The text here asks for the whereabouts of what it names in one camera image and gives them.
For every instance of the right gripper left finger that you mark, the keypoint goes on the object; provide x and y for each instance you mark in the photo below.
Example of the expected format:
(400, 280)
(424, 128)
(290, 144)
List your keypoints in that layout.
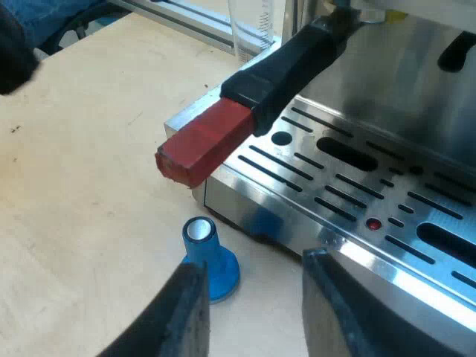
(178, 320)

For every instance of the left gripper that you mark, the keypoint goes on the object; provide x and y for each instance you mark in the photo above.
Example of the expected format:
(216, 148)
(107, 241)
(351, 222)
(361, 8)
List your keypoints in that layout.
(13, 48)

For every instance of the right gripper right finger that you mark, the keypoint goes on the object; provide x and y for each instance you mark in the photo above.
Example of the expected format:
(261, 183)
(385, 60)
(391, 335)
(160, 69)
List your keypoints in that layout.
(353, 320)

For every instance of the steel espresso machine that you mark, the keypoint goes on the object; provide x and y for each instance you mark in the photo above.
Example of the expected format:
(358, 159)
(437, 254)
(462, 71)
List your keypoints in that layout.
(372, 111)

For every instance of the bright blue tamper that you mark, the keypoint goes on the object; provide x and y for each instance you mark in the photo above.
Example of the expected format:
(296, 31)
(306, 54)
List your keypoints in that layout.
(215, 267)

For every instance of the clear measuring glass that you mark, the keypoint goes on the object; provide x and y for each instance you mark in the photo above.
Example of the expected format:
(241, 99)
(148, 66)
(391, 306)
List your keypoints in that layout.
(253, 29)

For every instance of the aluminium rail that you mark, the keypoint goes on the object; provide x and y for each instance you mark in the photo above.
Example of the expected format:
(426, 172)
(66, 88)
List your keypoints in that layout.
(201, 22)

